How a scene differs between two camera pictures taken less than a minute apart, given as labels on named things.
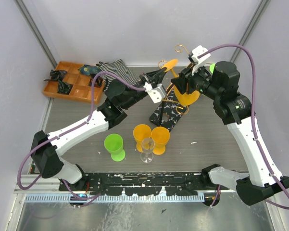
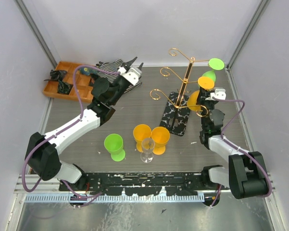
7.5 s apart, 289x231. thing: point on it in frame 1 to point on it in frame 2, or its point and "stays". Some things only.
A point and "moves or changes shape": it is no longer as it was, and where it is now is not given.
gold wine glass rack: [167, 113] moves or changes shape
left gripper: [155, 77] to [128, 64]
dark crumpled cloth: [64, 88] stays
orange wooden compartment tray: [81, 84] stays
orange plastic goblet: [160, 135] stays
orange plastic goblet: [187, 98] moves or changes shape
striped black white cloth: [118, 67] stays
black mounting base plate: [140, 183] stays
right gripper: [184, 77] to [204, 94]
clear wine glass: [147, 144] stays
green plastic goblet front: [113, 143] stays
